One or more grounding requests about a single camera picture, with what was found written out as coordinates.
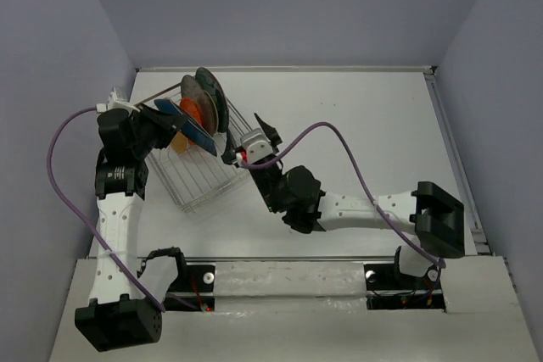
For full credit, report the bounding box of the teal glazed plate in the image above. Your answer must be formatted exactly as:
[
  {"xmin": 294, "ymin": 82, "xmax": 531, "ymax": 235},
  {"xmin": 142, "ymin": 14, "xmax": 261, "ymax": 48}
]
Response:
[{"xmin": 195, "ymin": 67, "xmax": 230, "ymax": 133}]

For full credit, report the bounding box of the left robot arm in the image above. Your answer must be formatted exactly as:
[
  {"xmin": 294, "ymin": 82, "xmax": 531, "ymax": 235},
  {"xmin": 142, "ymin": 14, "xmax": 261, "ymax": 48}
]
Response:
[{"xmin": 75, "ymin": 107, "xmax": 189, "ymax": 352}]

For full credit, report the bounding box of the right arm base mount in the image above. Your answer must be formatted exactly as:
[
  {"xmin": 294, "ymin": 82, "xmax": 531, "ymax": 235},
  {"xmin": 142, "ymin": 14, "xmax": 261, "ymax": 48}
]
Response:
[{"xmin": 364, "ymin": 263, "xmax": 445, "ymax": 311}]

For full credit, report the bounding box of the orange plate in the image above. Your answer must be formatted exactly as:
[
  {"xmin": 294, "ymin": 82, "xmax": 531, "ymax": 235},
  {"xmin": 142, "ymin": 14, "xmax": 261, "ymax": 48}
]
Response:
[{"xmin": 179, "ymin": 97, "xmax": 204, "ymax": 136}]

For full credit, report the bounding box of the dark blue leaf dish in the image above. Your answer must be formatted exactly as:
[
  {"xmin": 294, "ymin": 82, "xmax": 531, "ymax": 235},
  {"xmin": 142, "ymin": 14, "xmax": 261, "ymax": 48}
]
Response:
[{"xmin": 154, "ymin": 98, "xmax": 217, "ymax": 157}]

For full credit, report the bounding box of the woven bamboo plate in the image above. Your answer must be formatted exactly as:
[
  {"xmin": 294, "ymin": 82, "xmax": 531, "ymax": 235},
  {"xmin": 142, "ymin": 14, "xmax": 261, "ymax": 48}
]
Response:
[{"xmin": 170, "ymin": 132, "xmax": 191, "ymax": 154}]

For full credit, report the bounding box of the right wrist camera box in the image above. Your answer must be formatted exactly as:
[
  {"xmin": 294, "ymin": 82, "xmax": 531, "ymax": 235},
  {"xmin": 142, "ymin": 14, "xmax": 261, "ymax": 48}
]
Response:
[{"xmin": 236, "ymin": 128, "xmax": 278, "ymax": 166}]

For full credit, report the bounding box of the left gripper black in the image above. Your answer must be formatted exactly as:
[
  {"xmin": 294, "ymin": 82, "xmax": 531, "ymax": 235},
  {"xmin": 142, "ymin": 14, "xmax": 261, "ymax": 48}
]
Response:
[{"xmin": 132, "ymin": 102, "xmax": 188, "ymax": 158}]

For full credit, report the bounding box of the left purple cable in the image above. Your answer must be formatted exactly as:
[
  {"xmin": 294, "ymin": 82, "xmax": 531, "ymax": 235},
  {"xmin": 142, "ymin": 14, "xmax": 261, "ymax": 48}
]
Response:
[{"xmin": 45, "ymin": 105, "xmax": 204, "ymax": 315}]

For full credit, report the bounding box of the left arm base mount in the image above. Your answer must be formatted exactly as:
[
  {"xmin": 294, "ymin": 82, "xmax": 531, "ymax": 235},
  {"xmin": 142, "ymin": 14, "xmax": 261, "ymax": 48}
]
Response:
[{"xmin": 164, "ymin": 264, "xmax": 216, "ymax": 312}]

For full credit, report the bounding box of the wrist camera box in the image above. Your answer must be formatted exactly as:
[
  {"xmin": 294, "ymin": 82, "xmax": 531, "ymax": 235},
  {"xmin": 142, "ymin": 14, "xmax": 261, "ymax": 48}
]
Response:
[
  {"xmin": 236, "ymin": 128, "xmax": 278, "ymax": 166},
  {"xmin": 96, "ymin": 86, "xmax": 139, "ymax": 114}
]

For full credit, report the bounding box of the grey deer plate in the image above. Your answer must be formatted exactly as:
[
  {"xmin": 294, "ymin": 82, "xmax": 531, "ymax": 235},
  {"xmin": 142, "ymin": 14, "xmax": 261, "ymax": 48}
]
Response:
[{"xmin": 180, "ymin": 75, "xmax": 217, "ymax": 136}]

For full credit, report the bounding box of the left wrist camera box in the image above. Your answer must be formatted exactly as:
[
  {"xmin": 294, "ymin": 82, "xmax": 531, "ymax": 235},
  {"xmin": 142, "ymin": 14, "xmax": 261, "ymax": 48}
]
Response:
[{"xmin": 96, "ymin": 86, "xmax": 139, "ymax": 114}]

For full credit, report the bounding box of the wire dish rack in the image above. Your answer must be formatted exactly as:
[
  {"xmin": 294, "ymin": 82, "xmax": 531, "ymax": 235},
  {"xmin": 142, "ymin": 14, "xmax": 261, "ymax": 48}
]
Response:
[{"xmin": 132, "ymin": 86, "xmax": 252, "ymax": 212}]

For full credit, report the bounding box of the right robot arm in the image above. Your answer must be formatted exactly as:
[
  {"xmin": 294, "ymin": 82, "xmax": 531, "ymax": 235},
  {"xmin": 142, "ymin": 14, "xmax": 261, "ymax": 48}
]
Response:
[{"xmin": 221, "ymin": 121, "xmax": 465, "ymax": 287}]

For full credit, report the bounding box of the cream patterned small plate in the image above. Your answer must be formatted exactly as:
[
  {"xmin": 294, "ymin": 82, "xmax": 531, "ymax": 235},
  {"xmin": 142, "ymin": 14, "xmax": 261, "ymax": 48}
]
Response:
[{"xmin": 208, "ymin": 91, "xmax": 226, "ymax": 133}]

